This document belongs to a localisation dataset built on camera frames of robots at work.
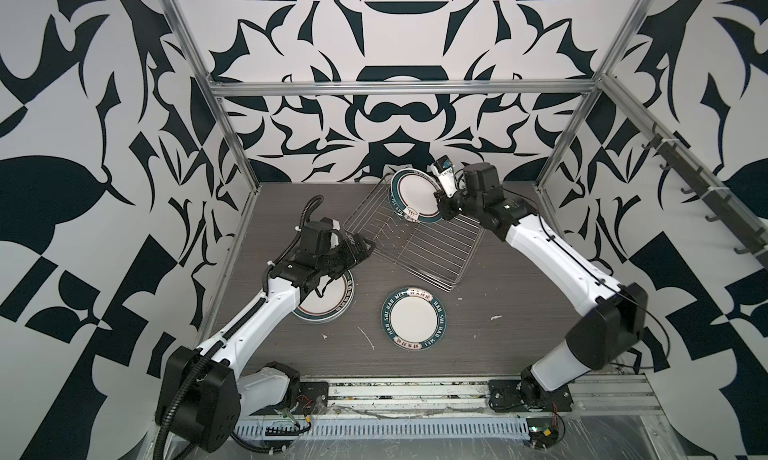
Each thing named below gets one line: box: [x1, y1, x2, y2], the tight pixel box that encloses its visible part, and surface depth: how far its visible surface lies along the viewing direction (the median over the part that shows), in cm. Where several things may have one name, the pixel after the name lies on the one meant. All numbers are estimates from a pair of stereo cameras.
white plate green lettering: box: [390, 168, 443, 224], surface depth 87 cm
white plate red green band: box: [293, 270, 355, 324], surface depth 87 cm
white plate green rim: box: [381, 287, 448, 351], surface depth 86 cm
